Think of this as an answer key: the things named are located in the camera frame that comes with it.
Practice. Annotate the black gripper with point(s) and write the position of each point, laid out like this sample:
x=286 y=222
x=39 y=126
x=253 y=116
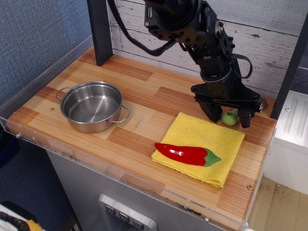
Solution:
x=231 y=92

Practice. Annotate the green handled grey spatula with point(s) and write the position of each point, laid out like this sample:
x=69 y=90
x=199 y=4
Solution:
x=230 y=118

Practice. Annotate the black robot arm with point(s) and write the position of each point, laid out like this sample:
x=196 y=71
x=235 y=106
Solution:
x=195 y=26

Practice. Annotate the yellow folded cloth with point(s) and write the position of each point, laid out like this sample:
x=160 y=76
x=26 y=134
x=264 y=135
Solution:
x=187 y=130

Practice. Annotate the red toy chili pepper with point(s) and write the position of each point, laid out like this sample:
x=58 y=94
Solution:
x=190 y=155

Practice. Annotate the white ribbed box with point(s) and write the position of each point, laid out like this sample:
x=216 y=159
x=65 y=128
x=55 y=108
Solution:
x=287 y=161

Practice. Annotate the stainless steel pot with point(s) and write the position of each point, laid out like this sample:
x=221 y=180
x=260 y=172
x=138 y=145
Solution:
x=92 y=107

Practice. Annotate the silver dispenser button panel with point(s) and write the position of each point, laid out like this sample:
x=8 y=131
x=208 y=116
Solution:
x=120 y=217

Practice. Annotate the grey toy fridge cabinet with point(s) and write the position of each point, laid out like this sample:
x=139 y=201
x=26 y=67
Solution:
x=83 y=186

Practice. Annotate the clear acrylic table guard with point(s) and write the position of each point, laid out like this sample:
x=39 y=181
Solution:
x=155 y=96

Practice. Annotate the black and yellow bag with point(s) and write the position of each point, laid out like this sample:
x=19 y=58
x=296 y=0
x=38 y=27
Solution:
x=15 y=218

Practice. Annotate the black right vertical post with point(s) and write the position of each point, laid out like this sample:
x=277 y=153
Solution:
x=291 y=71

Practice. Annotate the black vertical post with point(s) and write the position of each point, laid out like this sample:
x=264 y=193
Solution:
x=100 y=29
x=291 y=71

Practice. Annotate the black left vertical post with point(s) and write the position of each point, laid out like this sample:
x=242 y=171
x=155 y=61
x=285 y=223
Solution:
x=100 y=29

